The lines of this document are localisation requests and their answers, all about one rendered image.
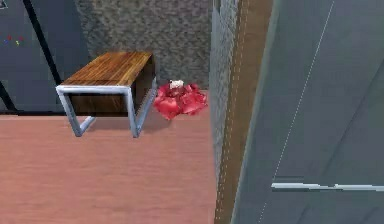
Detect grey room door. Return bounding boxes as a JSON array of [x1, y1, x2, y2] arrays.
[[230, 0, 384, 224]]

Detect silver door handle bar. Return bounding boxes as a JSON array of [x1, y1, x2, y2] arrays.
[[270, 182, 384, 193]]

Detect red crumpled cloth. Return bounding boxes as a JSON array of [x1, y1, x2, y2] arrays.
[[153, 79, 209, 121]]

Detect dark grey fridge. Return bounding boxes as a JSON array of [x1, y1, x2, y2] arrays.
[[0, 0, 92, 116]]

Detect wooden side table metal legs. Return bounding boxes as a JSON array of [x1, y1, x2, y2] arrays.
[[55, 51, 158, 139]]

